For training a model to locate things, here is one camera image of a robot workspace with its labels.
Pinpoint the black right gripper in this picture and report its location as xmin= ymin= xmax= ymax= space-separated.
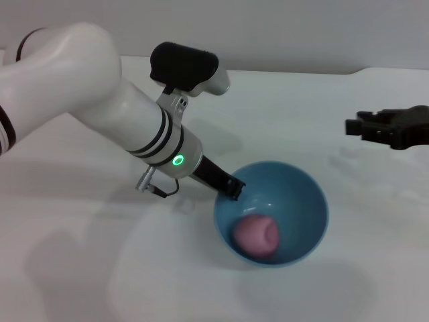
xmin=345 ymin=105 xmax=429 ymax=151

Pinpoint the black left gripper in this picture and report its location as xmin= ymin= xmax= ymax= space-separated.
xmin=191 ymin=156 xmax=247 ymax=202

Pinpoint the pink toy peach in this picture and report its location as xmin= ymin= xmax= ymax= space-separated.
xmin=233 ymin=215 xmax=280 ymax=259

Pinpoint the blue bowl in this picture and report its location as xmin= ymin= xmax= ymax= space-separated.
xmin=213 ymin=160 xmax=330 ymax=269

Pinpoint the thin black left wrist cable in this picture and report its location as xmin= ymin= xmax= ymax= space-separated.
xmin=135 ymin=166 xmax=180 ymax=198

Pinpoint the black and white wrist camera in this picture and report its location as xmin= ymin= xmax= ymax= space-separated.
xmin=149 ymin=41 xmax=231 ymax=125

